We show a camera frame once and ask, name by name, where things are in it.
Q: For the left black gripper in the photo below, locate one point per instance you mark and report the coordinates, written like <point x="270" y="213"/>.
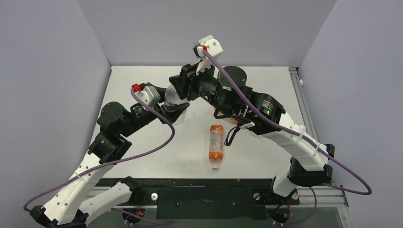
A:
<point x="171" y="111"/>

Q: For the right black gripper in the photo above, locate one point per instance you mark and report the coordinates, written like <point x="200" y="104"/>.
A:
<point x="186" y="83"/>

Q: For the clear water bottle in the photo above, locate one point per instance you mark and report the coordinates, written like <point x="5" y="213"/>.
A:
<point x="172" y="99"/>

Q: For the slim orange drink bottle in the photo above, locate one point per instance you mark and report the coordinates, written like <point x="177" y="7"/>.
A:
<point x="216" y="144"/>

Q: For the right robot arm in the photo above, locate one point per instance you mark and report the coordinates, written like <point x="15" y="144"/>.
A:
<point x="264" y="116"/>

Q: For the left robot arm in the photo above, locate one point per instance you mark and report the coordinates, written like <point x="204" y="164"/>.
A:
<point x="70" y="207"/>

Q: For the wide orange drink bottle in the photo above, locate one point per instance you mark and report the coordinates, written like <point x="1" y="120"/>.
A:
<point x="230" y="120"/>

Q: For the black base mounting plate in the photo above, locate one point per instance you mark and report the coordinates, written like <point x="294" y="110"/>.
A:
<point x="209" y="198"/>

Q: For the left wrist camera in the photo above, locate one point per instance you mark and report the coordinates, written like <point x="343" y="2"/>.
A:
<point x="138" y="92"/>

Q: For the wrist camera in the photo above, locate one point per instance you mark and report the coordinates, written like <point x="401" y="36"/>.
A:
<point x="138" y="92"/>
<point x="212" y="46"/>

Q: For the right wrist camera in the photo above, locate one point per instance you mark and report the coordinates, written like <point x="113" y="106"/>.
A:
<point x="212" y="46"/>

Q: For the aluminium frame rail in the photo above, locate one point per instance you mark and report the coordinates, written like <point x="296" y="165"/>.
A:
<point x="306" y="116"/>

